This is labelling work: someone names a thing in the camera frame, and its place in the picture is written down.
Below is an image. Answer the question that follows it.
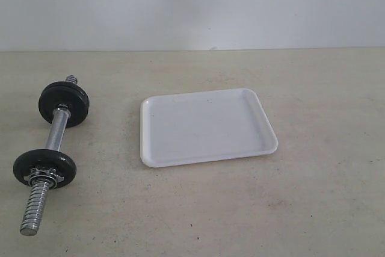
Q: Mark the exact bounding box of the black plate with collar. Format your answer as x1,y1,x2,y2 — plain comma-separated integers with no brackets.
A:
13,149,77,188

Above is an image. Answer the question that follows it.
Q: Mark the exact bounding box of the black weight plate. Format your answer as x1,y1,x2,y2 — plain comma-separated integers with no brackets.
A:
42,81,86,95

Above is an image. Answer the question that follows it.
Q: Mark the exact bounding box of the chrome threaded dumbbell bar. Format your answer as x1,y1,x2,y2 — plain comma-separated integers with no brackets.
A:
19,75,78,237

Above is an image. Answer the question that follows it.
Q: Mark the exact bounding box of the white rectangular plastic tray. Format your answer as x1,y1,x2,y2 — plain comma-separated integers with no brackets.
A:
140,88,279,168

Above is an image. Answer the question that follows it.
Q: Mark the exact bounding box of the chrome star collar nut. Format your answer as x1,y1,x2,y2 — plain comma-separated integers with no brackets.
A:
23,167,64,189

